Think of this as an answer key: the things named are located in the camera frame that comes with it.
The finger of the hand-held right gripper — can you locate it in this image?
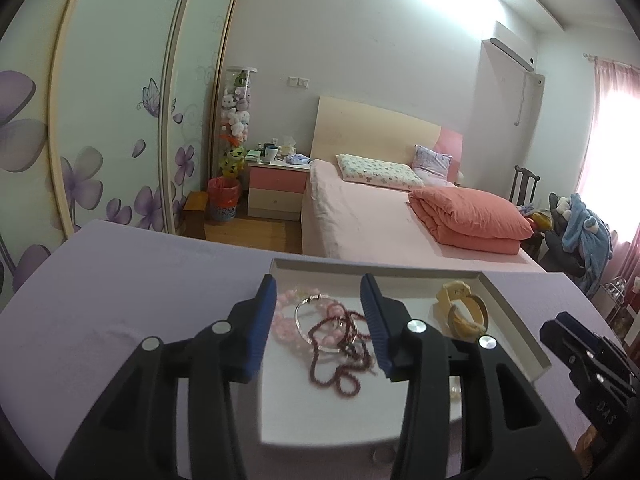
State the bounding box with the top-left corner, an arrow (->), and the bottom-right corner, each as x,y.
556,311 -> 617,348
539,320 -> 583,367

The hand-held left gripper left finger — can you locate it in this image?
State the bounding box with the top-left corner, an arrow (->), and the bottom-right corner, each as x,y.
55,274 -> 278,480

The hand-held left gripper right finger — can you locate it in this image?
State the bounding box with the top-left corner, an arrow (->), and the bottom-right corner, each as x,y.
360,273 -> 586,480

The clear bangle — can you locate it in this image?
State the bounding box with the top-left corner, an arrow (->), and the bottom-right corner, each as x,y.
294,296 -> 358,353

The dark red bead necklace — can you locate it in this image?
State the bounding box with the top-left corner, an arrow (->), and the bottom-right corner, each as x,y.
306,302 -> 376,398

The shallow grey cardboard box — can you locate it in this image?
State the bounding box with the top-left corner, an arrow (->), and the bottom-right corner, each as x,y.
257,258 -> 551,463

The person's right hand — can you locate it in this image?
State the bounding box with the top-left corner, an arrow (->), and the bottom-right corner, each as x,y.
575,427 -> 601,467

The black office chair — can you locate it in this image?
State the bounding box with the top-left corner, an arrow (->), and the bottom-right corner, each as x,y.
537,192 -> 586,276

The yellow bangle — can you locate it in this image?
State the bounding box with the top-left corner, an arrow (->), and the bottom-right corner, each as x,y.
446,294 -> 490,337

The blue plush robe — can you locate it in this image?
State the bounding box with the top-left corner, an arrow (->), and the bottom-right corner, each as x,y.
560,194 -> 613,296

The pink curtain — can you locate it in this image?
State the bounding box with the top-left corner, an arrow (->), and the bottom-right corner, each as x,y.
575,57 -> 640,306

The pink bed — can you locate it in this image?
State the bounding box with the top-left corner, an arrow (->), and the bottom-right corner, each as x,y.
300,159 -> 548,273

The red trash bin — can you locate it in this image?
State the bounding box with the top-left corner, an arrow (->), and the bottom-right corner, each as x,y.
207,176 -> 241,223

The small wooden stool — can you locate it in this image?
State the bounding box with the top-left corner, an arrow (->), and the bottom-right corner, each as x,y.
182,191 -> 208,240

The pink and beige nightstand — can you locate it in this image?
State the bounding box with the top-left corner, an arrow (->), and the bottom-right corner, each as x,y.
247,157 -> 311,221

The folded orange duvet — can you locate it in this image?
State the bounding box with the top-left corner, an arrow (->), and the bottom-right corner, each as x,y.
407,186 -> 535,256

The white printed pillow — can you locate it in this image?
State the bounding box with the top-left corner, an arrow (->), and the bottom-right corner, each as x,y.
336,154 -> 425,191

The dark wooden chair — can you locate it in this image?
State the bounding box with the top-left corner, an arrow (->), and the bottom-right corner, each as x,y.
511,165 -> 541,206

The yellow plush toy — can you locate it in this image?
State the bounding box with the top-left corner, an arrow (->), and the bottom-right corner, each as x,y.
220,146 -> 247,179

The purple pillow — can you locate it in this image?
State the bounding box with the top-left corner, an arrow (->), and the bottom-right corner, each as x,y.
411,145 -> 453,181

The beige and pink headboard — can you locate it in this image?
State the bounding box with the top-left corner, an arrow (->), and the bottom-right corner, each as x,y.
310,95 -> 463,186

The clear tube of plush toys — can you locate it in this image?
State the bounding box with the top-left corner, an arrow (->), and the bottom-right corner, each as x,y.
217,66 -> 258,181

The floral sliding door wardrobe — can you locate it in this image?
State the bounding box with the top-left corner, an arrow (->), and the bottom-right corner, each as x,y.
0,0 -> 248,306

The white air conditioner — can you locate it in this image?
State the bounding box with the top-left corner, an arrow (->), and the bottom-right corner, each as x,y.
490,35 -> 536,72

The pink bead bracelet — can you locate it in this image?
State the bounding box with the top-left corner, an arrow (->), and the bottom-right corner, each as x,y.
270,285 -> 321,346

